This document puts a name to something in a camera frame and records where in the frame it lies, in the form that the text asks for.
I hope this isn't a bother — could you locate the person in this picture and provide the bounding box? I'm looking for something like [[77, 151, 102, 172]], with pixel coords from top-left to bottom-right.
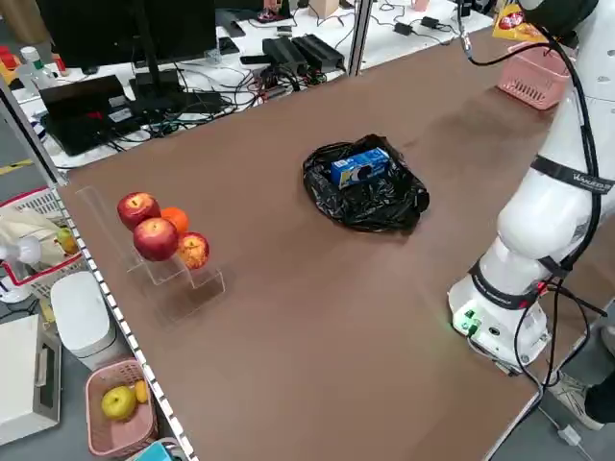
[[547, 322, 615, 432]]

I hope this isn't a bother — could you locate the grey floor plug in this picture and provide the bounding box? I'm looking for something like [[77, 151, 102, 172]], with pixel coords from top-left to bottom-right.
[[556, 424, 583, 447]]

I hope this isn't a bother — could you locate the perforated metal table rail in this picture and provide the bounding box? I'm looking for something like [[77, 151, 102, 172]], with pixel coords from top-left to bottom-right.
[[56, 185, 199, 461]]

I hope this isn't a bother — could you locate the black power supply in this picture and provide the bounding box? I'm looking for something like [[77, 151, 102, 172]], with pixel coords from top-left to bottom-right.
[[261, 36, 309, 74], [291, 34, 347, 71]]

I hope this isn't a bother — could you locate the white box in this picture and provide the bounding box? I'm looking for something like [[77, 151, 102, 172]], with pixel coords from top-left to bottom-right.
[[0, 314, 63, 446]]

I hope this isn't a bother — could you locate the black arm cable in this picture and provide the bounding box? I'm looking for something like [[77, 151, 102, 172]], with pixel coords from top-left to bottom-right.
[[455, 0, 615, 289]]

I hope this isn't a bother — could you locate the black laptop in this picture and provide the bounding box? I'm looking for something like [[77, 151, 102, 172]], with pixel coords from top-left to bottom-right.
[[37, 75, 141, 158]]

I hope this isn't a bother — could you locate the aluminium frame post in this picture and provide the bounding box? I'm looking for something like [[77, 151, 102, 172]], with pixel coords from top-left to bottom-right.
[[0, 76, 68, 188], [347, 0, 375, 77]]

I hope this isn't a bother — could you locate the beige cloth bag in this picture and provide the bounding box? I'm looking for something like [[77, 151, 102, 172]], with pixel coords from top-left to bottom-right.
[[0, 208, 63, 268]]

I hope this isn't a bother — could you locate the white red-rimmed basket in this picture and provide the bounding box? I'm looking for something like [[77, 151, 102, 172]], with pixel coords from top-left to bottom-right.
[[0, 186, 91, 302]]

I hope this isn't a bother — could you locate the blue cookie box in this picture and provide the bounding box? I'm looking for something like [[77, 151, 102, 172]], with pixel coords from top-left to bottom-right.
[[330, 147, 391, 189]]

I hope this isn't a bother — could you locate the yellow-red mottled apple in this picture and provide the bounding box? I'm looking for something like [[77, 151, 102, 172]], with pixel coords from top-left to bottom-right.
[[176, 231, 211, 271]]

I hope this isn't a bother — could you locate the pink plastic snack basket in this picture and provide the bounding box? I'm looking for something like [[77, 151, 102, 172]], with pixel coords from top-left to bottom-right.
[[497, 40, 574, 110]]

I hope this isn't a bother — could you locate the clear white-capped bottle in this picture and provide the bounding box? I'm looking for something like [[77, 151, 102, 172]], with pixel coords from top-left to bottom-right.
[[18, 46, 59, 92]]

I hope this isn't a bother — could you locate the teal plastic item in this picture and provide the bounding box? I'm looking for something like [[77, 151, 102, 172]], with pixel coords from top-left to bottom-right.
[[133, 439, 185, 461]]

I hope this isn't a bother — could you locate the red toy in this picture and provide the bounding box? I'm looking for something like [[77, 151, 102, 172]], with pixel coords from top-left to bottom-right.
[[0, 46, 21, 84]]

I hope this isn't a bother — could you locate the yellow wafer box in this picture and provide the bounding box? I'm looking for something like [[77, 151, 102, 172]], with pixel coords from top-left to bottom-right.
[[490, 0, 550, 45]]

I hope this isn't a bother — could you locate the clear acrylic fruit stand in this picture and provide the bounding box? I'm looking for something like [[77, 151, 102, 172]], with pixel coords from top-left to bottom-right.
[[75, 185, 227, 324]]

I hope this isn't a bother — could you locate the orange fruit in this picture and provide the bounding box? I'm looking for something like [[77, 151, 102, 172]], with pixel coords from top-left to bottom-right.
[[160, 206, 191, 237]]

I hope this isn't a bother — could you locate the black base cable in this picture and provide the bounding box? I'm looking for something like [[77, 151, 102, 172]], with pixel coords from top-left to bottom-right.
[[508, 278, 607, 391]]

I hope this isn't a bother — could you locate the small yellow-green fruit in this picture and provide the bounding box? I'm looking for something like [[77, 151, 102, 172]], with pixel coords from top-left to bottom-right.
[[56, 228, 81, 255]]

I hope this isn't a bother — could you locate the white waste bin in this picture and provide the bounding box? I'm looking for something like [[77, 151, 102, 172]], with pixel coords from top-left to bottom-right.
[[49, 271, 118, 372]]

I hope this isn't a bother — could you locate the red apple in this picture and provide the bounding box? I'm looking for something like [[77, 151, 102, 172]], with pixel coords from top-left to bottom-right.
[[116, 192, 161, 231], [133, 216, 180, 262]]

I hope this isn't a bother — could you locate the black monitor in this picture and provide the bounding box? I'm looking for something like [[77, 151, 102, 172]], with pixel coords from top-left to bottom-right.
[[36, 0, 219, 71]]

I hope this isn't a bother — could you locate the black plastic bag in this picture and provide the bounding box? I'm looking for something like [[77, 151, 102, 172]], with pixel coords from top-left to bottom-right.
[[301, 133, 431, 235]]

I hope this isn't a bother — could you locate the pink plastic fruit basket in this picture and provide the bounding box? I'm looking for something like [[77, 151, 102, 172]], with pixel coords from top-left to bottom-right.
[[85, 358, 160, 457]]

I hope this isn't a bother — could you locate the black monitor stand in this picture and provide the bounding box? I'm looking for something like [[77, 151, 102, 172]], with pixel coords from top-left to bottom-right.
[[128, 0, 184, 114]]

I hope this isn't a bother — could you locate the white desk fan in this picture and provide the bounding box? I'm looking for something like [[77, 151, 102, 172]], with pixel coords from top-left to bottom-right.
[[0, 234, 45, 304]]

